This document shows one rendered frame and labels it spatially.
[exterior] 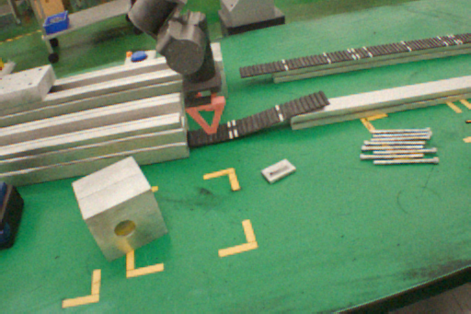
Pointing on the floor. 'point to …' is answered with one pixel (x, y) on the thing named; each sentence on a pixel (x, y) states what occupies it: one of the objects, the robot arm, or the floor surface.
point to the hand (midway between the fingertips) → (210, 117)
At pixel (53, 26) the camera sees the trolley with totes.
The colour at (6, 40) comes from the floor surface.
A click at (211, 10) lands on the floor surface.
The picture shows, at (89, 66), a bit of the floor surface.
